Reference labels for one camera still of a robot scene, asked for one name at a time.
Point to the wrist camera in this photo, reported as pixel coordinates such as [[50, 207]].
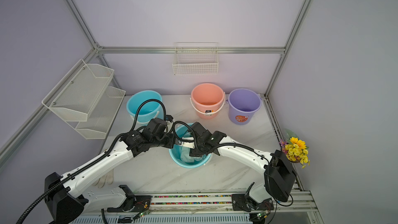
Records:
[[189, 143], [169, 121]]

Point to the white wire wall basket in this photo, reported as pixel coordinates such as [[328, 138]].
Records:
[[195, 58]]

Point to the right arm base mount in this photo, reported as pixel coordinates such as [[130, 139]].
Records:
[[244, 202]]

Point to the mint green microfiber cloth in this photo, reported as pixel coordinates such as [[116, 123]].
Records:
[[188, 156]]

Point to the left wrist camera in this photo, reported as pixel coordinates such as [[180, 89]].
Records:
[[169, 121]]

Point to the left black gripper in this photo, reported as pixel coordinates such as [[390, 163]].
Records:
[[170, 143]]

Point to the pink plastic bucket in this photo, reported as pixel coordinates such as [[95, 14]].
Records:
[[207, 100]]

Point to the purple plastic bucket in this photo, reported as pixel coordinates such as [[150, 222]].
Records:
[[243, 104]]

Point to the yellow artificial flower bouquet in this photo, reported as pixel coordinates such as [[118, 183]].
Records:
[[295, 149]]

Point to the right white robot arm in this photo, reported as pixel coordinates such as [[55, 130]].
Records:
[[278, 173]]

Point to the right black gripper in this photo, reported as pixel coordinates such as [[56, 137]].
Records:
[[196, 152]]

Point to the white mesh two-tier shelf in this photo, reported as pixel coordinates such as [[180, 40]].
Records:
[[85, 100]]

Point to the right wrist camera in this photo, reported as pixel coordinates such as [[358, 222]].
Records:
[[189, 143]]

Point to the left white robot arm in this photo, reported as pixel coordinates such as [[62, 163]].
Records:
[[67, 196]]

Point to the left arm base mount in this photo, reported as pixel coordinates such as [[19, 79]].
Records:
[[132, 203]]

